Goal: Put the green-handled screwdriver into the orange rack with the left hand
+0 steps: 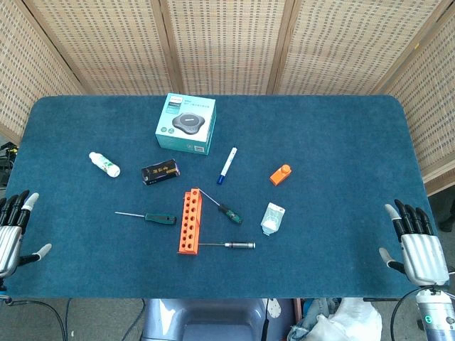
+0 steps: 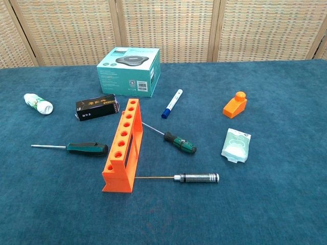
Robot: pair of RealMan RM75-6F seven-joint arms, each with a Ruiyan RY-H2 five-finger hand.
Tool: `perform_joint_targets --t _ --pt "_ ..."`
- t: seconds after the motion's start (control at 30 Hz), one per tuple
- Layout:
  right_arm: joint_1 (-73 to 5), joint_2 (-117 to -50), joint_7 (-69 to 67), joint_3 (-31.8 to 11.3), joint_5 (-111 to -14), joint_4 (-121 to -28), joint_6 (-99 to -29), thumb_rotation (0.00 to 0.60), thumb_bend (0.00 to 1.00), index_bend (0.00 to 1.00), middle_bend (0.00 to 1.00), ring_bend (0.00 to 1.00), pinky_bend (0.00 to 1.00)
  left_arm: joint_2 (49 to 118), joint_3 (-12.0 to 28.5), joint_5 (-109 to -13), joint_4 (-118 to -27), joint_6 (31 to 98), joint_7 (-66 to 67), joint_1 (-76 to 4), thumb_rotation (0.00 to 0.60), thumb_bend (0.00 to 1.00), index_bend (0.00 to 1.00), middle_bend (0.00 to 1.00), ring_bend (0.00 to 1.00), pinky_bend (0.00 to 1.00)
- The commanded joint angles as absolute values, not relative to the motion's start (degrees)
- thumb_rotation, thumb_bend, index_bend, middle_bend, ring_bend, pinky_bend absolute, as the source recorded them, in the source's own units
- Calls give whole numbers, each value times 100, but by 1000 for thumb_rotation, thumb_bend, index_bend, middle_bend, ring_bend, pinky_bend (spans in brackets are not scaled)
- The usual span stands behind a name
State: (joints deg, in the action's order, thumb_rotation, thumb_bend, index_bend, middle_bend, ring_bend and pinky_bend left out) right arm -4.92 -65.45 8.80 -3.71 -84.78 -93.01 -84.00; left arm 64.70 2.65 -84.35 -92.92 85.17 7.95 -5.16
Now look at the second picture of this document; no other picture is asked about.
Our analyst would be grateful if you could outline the large green black screwdriver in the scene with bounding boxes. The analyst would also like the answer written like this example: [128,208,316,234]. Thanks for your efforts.
[31,142,109,157]

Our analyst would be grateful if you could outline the small green black screwdriver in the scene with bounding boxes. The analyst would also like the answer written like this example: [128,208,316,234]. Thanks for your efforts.
[142,121,197,155]

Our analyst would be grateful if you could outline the silver knurled precision screwdriver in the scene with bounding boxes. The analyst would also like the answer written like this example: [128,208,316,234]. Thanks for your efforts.
[134,173,220,184]

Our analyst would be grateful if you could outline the white marker blue cap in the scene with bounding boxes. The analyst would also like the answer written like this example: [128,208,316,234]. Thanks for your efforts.
[160,89,184,119]

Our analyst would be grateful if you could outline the teal speakerphone carton box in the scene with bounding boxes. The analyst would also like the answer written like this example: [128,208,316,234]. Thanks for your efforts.
[96,46,161,98]

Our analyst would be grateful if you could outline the orange plastic tool rack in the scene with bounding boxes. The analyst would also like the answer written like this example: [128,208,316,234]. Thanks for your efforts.
[101,98,144,193]

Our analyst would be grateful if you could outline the black box gold lettering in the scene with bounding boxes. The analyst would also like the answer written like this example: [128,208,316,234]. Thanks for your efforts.
[75,94,120,123]

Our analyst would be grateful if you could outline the orange block with knob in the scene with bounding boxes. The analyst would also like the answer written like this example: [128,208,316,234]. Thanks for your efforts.
[222,91,248,120]

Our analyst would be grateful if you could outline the white mint tissue pack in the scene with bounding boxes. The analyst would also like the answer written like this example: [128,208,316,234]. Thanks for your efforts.
[220,128,252,164]

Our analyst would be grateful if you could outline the woven bamboo folding screen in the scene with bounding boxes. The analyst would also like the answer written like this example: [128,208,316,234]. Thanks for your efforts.
[0,0,327,69]

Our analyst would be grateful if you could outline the blue felt table cover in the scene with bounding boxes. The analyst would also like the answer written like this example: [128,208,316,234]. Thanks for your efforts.
[0,59,327,245]

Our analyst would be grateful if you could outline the white bottle green label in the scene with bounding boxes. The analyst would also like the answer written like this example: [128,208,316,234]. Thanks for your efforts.
[23,93,54,115]

